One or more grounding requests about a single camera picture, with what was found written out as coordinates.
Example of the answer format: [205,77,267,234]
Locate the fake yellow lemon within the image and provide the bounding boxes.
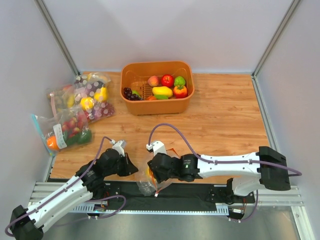
[145,167,153,179]

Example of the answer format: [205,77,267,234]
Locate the orange zip top bag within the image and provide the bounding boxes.
[134,152,173,197]

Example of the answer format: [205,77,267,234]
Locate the fake orange tangerine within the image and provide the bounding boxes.
[147,95,157,101]

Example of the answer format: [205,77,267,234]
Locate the fake yellow mango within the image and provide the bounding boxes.
[152,86,173,98]

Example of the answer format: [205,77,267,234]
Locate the fake persimmon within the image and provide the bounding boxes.
[173,85,188,99]

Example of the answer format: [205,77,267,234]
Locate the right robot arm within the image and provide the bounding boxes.
[147,146,291,197]

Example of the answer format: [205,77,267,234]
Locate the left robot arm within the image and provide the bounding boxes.
[6,148,138,240]

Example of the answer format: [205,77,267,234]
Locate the blue zip bag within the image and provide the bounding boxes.
[31,107,93,156]

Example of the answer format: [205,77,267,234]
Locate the fake purple grapes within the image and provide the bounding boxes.
[123,87,143,101]

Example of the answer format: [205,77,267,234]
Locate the fake green mango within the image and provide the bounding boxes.
[154,94,169,100]

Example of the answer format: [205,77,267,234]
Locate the polka dot zip bag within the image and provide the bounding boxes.
[73,72,115,123]

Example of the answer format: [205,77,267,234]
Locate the fake green pear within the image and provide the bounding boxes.
[132,90,141,98]

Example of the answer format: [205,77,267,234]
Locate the pink zip bag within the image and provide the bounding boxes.
[46,84,75,117]

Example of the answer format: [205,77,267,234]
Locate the fake red apple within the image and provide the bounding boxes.
[160,74,175,88]

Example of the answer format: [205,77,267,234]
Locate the fake peach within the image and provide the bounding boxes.
[147,75,160,87]

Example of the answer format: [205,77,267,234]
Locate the fake green apple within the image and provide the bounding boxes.
[174,76,186,87]

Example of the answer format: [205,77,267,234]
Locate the orange plastic basket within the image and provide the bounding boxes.
[120,61,195,115]

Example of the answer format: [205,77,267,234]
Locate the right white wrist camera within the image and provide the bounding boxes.
[146,140,167,156]

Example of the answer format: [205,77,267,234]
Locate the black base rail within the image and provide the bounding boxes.
[31,178,281,221]

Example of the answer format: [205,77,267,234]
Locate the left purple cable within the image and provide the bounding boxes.
[4,136,127,237]

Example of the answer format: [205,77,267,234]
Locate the purple cable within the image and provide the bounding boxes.
[4,136,127,237]
[148,123,303,177]

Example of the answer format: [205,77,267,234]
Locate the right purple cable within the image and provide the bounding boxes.
[148,123,303,177]

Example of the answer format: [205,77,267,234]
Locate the left aluminium frame post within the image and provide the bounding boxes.
[34,0,81,76]

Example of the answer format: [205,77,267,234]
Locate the aluminium frame post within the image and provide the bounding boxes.
[251,0,305,77]
[34,0,81,76]

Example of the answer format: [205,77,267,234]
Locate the right aluminium frame post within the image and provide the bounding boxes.
[251,0,305,77]

